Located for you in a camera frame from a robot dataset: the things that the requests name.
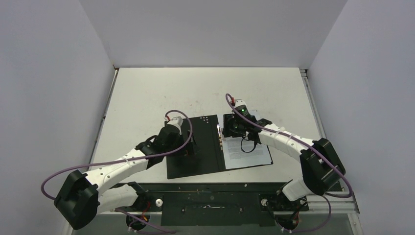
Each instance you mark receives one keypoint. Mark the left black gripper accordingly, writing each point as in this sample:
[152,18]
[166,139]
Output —
[191,148]

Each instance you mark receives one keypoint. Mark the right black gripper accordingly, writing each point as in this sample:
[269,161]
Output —
[229,126]

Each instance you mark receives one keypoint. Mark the grey and black folder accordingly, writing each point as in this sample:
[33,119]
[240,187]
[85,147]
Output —
[210,152]

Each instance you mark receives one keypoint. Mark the printed paper sheet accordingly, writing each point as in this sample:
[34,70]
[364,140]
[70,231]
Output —
[239,153]

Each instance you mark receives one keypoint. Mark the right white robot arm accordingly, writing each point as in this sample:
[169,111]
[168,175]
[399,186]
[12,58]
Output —
[320,165]

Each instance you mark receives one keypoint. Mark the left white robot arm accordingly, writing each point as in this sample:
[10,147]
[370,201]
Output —
[85,195]

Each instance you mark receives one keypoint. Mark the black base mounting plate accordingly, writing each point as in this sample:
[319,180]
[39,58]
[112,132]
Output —
[215,204]

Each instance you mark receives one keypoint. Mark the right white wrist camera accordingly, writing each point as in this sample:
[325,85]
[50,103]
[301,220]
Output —
[239,105]

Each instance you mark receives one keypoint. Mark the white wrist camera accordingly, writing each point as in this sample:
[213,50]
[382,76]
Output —
[176,122]
[239,105]

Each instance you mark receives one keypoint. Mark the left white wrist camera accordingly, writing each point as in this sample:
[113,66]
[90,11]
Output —
[176,122]

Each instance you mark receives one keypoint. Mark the aluminium frame rail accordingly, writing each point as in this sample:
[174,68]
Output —
[325,216]

